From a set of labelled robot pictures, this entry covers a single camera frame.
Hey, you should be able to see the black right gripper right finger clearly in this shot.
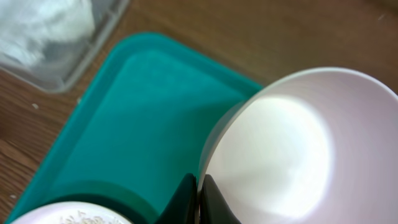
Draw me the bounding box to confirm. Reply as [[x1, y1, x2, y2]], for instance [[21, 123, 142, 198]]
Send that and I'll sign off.
[[200, 174, 241, 224]]

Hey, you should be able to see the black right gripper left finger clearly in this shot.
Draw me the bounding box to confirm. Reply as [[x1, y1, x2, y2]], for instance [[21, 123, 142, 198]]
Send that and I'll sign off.
[[155, 174, 197, 224]]

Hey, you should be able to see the pink bowl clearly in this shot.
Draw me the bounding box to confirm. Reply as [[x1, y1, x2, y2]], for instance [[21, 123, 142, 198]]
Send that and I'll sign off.
[[198, 67, 397, 223]]

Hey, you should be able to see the teal plastic tray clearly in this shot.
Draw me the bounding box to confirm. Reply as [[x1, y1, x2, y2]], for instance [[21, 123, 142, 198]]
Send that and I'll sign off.
[[7, 33, 261, 223]]

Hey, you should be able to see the white plate with rice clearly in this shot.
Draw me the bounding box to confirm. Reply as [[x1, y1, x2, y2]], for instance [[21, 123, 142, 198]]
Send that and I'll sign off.
[[11, 202, 133, 224]]

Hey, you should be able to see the clear plastic bin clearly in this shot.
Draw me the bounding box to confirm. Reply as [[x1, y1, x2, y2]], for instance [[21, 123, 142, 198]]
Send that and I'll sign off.
[[1, 0, 130, 93]]

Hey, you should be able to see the crumpled white tissue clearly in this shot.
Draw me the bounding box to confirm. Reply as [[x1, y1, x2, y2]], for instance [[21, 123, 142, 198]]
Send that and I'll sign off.
[[1, 0, 95, 66]]

